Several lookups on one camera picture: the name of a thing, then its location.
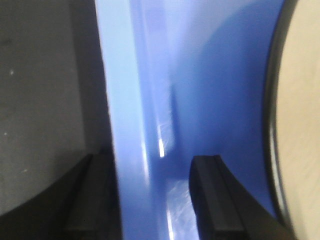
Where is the beige plate black rim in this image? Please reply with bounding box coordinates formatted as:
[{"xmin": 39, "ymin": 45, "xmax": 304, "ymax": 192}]
[{"xmin": 263, "ymin": 0, "xmax": 320, "ymax": 240}]

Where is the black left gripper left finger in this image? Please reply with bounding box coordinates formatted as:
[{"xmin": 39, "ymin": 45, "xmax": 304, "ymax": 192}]
[{"xmin": 0, "ymin": 153, "xmax": 123, "ymax": 240}]

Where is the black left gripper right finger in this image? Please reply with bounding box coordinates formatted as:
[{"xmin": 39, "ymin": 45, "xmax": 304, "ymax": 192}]
[{"xmin": 189, "ymin": 155, "xmax": 295, "ymax": 240}]

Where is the blue plastic tray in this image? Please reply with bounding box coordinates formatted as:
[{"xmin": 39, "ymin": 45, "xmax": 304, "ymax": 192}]
[{"xmin": 95, "ymin": 0, "xmax": 283, "ymax": 240}]

